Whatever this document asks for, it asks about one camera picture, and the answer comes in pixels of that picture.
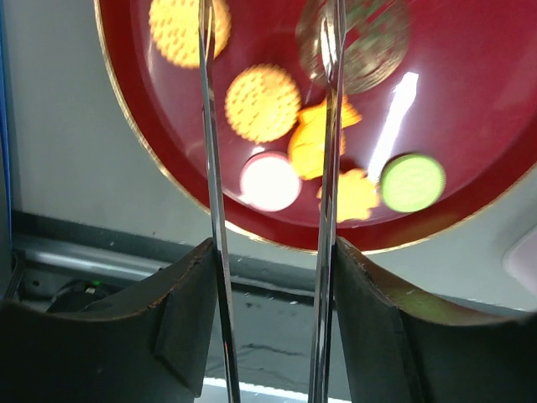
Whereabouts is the orange flower cookie lower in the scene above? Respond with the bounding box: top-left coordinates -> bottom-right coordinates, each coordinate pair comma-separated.
336,169 -> 380,223

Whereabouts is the orange round cookie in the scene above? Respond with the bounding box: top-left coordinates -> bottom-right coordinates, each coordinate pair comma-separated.
149,0 -> 232,69
224,64 -> 301,144

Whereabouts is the pink cookie tin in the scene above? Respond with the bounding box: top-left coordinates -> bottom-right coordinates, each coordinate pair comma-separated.
503,228 -> 537,295

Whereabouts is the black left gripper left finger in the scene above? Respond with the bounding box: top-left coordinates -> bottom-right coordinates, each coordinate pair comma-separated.
1,240 -> 216,402

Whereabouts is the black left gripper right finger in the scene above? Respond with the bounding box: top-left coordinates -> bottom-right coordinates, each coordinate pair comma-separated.
335,238 -> 536,402

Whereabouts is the orange fish cookie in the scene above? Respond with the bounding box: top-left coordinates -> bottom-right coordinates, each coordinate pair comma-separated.
287,94 -> 362,181

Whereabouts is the pink round cookie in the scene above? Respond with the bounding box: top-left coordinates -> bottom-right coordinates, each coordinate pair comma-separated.
239,151 -> 302,212

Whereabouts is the green round cookie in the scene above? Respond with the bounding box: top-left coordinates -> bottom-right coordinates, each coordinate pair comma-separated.
380,154 -> 446,213

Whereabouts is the red round lacquer tray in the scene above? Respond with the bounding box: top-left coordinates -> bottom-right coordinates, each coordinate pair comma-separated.
94,1 -> 536,252

